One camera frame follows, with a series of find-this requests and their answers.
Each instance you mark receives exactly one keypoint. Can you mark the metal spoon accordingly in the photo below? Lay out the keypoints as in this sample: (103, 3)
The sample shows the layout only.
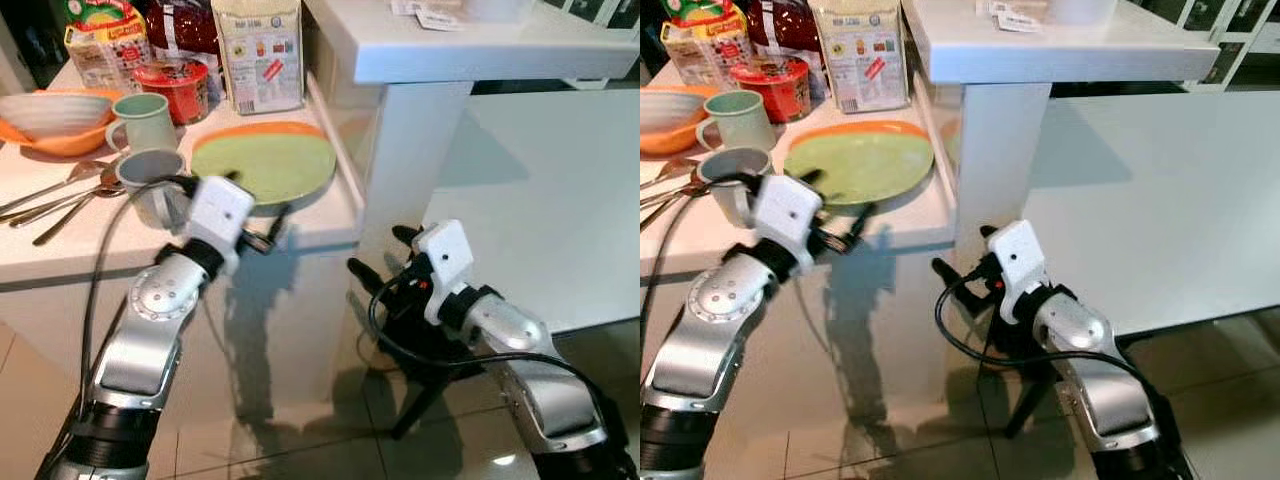
(672, 190)
(70, 203)
(652, 203)
(70, 220)
(50, 188)
(662, 170)

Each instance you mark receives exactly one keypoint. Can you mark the orange plate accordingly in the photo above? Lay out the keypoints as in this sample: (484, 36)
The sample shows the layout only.
(265, 128)
(860, 126)

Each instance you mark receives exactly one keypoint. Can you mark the grey mug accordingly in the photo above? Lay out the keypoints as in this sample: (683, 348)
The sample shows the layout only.
(150, 205)
(730, 200)

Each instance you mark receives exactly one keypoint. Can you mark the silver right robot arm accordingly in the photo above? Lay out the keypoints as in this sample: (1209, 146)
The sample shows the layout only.
(545, 385)
(1110, 385)

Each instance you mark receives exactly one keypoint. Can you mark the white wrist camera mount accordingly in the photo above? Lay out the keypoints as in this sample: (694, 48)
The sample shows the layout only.
(1018, 262)
(445, 262)
(218, 215)
(788, 215)

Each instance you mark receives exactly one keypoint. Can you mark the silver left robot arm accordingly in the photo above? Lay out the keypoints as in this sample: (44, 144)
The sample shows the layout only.
(700, 340)
(140, 340)

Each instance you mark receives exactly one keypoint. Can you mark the white paper cards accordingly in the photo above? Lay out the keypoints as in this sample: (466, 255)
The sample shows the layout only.
(1010, 15)
(430, 15)

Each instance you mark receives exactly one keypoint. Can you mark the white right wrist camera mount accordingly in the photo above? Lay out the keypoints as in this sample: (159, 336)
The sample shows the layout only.
(445, 262)
(1018, 262)

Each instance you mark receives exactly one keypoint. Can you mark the dark red snack bag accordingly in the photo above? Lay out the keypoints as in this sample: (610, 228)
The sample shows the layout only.
(785, 28)
(185, 28)

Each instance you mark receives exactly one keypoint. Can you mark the red instant noodle cup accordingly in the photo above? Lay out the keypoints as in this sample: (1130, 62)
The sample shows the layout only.
(175, 88)
(772, 86)

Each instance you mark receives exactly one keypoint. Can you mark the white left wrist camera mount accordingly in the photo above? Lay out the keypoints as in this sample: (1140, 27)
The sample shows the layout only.
(218, 215)
(788, 215)

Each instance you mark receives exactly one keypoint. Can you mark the green plate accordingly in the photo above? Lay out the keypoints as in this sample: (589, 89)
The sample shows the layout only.
(270, 165)
(865, 162)

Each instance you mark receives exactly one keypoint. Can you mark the black stand legs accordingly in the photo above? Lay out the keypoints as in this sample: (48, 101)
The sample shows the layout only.
(425, 395)
(1030, 395)

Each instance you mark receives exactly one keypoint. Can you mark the white bowl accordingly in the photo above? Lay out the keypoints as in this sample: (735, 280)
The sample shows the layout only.
(50, 112)

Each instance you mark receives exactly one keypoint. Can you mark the white low table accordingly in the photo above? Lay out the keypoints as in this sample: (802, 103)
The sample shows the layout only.
(1170, 200)
(560, 200)

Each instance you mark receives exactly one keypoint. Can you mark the white raised counter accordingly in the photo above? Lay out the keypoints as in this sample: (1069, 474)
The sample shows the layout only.
(1060, 55)
(480, 55)

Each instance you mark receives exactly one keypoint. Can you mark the green mug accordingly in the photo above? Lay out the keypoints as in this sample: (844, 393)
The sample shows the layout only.
(742, 120)
(148, 122)

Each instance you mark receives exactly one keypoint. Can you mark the dark background shelf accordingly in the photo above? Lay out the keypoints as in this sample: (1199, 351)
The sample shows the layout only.
(600, 10)
(1230, 30)

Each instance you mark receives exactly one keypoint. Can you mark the white rice bag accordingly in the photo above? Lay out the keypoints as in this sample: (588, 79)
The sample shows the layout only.
(260, 55)
(860, 55)

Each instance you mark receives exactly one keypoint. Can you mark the orange bowl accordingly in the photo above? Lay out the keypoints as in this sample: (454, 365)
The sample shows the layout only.
(60, 145)
(665, 142)

